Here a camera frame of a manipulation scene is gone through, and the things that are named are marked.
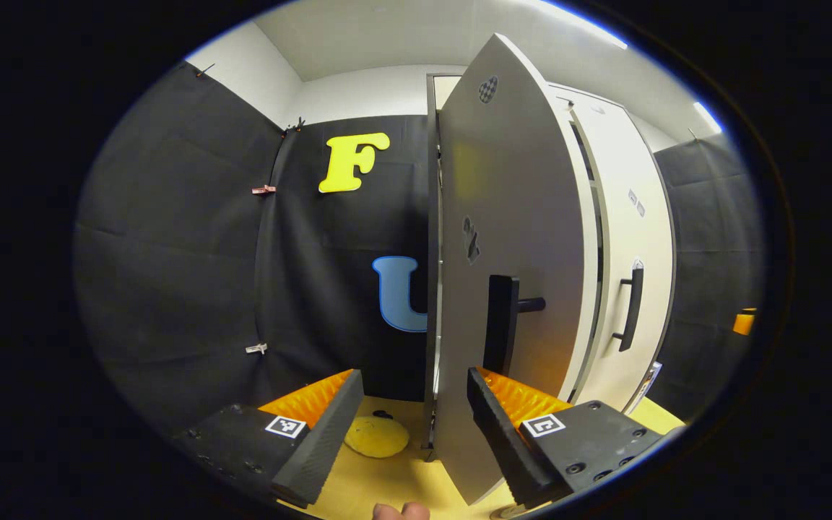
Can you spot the grey cabinet door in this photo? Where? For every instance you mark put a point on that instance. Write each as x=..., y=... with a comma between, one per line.
x=625, y=166
x=510, y=180

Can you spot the black binder clip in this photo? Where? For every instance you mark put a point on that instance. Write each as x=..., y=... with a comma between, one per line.
x=205, y=70
x=295, y=125

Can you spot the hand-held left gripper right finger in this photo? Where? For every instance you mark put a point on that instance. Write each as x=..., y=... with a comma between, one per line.
x=503, y=440

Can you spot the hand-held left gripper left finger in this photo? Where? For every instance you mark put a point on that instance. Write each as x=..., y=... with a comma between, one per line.
x=322, y=440

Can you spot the white spine book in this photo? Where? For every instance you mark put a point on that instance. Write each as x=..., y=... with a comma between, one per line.
x=647, y=386

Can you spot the red clip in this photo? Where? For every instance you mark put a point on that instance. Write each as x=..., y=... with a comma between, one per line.
x=263, y=189

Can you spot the yellow round pad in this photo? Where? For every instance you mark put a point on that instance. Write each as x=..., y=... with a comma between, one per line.
x=376, y=439

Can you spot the black backdrop cloth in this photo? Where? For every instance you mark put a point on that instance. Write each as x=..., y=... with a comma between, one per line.
x=170, y=253
x=705, y=238

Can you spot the round wooden coaster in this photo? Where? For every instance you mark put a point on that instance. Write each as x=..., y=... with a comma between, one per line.
x=506, y=513

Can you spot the silver clip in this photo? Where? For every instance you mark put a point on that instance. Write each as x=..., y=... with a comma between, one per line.
x=256, y=349

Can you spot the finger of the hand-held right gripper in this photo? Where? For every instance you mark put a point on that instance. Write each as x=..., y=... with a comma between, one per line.
x=744, y=323

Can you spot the grey cabinet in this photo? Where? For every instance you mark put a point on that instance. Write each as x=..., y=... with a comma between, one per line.
x=431, y=217

